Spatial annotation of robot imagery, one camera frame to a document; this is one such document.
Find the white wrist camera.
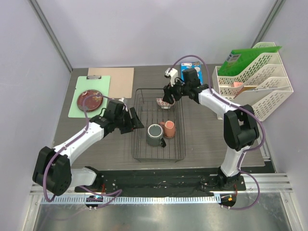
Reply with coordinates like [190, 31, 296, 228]
[165, 68, 178, 87]
[120, 98, 127, 107]

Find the grey ceramic mug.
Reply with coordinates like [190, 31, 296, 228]
[146, 124, 167, 148]

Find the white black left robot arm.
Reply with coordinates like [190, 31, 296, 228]
[33, 100, 144, 196]

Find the red floral plate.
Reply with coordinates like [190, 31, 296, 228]
[77, 90, 103, 112]

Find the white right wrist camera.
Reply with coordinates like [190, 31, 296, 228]
[165, 68, 178, 87]

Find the green plastic folder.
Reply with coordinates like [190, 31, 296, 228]
[218, 46, 282, 77]

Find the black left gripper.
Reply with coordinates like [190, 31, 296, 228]
[114, 107, 143, 134]

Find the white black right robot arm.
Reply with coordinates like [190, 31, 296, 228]
[163, 68, 259, 190]

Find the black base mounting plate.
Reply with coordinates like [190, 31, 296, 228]
[84, 168, 246, 197]

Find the blue picture book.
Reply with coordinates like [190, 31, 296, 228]
[180, 62, 203, 87]

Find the light green clipboard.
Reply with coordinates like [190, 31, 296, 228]
[68, 76, 111, 118]

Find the white bowl red diamond pattern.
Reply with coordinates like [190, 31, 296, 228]
[156, 98, 175, 109]

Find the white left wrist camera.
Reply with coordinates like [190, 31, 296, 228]
[120, 98, 127, 107]

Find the grey wire dish rack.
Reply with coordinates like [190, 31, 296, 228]
[131, 88, 186, 162]

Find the white plastic file organizer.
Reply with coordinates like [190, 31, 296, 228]
[212, 42, 294, 121]

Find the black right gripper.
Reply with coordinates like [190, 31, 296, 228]
[163, 76, 190, 105]

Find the pink dotted ceramic mug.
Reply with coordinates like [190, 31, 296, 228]
[158, 120, 176, 139]

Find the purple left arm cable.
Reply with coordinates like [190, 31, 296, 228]
[42, 95, 123, 209]

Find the white slotted cable duct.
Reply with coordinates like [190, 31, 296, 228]
[52, 194, 221, 205]

